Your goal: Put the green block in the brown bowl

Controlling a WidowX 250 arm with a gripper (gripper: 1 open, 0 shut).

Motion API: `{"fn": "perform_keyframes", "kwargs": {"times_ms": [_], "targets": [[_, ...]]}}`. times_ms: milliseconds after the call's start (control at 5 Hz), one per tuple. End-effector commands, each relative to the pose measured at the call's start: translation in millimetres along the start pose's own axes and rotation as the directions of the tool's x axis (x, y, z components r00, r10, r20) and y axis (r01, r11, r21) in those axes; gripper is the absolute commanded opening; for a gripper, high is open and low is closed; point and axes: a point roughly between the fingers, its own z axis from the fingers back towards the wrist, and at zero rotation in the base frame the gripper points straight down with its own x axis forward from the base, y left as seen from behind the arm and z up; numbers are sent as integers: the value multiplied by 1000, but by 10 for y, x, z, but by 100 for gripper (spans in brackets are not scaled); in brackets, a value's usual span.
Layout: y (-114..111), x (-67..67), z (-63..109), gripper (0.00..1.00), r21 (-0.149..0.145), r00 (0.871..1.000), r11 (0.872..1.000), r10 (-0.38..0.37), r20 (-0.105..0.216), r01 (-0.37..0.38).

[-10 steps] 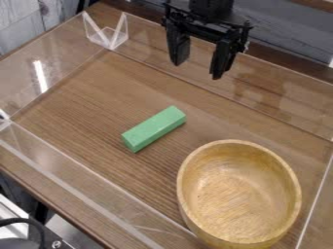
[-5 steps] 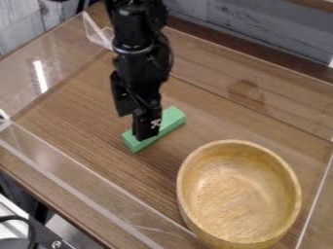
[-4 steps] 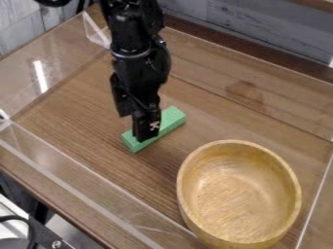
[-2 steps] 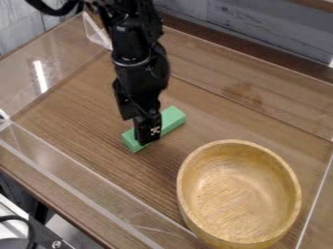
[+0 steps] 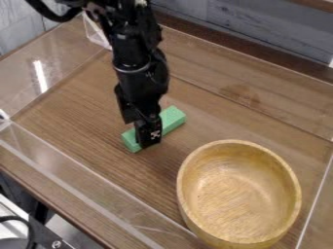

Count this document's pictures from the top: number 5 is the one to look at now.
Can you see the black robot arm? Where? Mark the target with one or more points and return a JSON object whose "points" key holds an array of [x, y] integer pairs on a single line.
{"points": [[134, 35]]}

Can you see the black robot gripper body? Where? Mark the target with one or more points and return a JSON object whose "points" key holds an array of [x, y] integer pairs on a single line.
{"points": [[145, 85]]}

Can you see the clear acrylic corner bracket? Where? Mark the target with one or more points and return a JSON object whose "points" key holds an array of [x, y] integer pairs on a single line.
{"points": [[94, 32]]}

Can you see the black metal mount with screw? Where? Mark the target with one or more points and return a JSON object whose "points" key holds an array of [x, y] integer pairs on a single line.
{"points": [[43, 237]]}

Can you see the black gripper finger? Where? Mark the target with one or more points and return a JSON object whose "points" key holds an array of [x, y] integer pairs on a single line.
{"points": [[128, 107], [149, 130]]}

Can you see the green rectangular block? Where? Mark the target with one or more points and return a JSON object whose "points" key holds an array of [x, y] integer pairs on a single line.
{"points": [[173, 119]]}

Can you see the brown wooden bowl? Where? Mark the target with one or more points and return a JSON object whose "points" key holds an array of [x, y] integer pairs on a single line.
{"points": [[239, 194]]}

